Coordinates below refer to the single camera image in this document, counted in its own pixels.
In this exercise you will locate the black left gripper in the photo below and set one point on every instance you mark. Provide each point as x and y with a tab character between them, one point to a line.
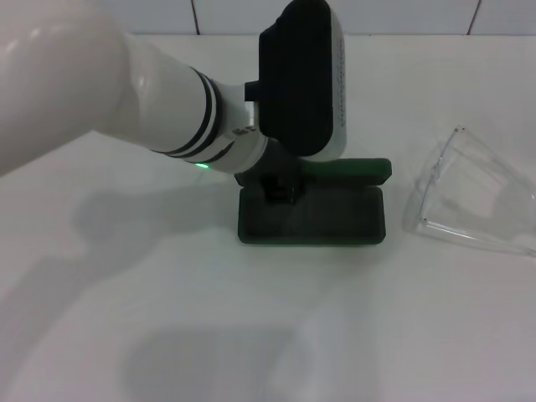
280	163

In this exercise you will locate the green glasses case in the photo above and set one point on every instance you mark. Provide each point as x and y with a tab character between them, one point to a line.
335	226

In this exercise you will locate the clear plastic glasses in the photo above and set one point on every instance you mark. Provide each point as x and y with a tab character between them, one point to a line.
432	179

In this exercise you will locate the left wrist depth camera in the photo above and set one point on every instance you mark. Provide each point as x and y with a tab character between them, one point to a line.
293	84

